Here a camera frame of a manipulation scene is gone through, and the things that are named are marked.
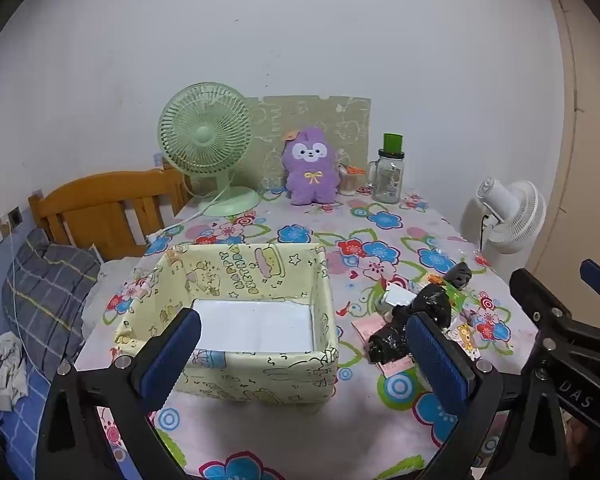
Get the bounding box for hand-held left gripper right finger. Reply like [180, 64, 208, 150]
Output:
[407, 311, 568, 480]

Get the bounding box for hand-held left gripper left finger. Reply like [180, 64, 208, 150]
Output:
[35, 308, 202, 480]

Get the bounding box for cartoon sticker packet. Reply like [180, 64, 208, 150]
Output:
[449, 321, 482, 358]

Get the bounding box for black plastic bag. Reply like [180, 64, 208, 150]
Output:
[369, 284, 453, 363]

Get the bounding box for green snack packet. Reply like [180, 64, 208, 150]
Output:
[426, 274, 467, 313]

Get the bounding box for white tissue pack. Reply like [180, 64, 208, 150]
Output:
[380, 281, 416, 312]

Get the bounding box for pink paper packet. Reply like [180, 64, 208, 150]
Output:
[352, 316, 416, 377]

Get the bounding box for grey sock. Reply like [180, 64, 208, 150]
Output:
[442, 262, 473, 289]

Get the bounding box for yellow cartoon fabric storage box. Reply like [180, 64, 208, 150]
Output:
[114, 242, 341, 416]

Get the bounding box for white standing fan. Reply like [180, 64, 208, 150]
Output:
[476, 176, 547, 261]

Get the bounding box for grey plaid pillow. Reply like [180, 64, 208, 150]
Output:
[1, 228, 102, 378]

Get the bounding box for floral tablecloth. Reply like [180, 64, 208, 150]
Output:
[75, 187, 546, 480]

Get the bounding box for wooden headboard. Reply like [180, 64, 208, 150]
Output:
[28, 166, 193, 261]

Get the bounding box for blue bed sheet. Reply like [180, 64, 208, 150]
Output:
[0, 245, 131, 480]

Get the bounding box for crumpled white cloth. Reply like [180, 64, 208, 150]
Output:
[0, 332, 28, 411]

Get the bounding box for glass jar mug green lid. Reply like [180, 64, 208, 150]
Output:
[368, 133, 406, 205]

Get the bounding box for cotton swab container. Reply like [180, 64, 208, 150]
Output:
[337, 162, 363, 196]

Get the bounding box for green desk fan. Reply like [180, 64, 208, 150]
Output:
[158, 83, 262, 217]

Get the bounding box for purple plush toy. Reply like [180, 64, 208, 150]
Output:
[281, 127, 342, 207]

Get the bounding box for green patterned board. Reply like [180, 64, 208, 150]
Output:
[245, 94, 372, 196]

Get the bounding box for white fan cable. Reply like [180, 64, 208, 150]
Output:
[145, 185, 231, 247]

